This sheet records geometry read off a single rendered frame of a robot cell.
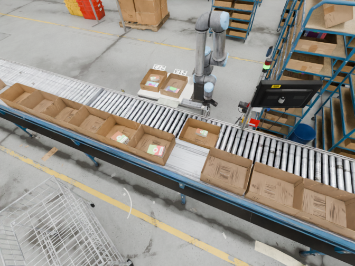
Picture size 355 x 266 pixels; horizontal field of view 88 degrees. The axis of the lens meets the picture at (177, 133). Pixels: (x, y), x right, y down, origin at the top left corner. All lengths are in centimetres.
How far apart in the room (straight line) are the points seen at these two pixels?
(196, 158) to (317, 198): 110
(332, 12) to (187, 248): 268
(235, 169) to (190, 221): 104
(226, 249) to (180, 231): 56
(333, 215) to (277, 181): 46
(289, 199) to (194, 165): 88
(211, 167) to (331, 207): 103
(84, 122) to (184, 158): 130
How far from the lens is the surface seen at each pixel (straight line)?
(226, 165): 190
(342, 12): 217
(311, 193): 206
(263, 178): 193
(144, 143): 203
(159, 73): 303
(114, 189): 290
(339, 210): 212
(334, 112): 338
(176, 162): 188
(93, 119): 247
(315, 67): 235
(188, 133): 221
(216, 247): 259
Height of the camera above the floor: 256
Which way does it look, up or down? 54 degrees down
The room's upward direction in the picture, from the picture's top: 5 degrees counter-clockwise
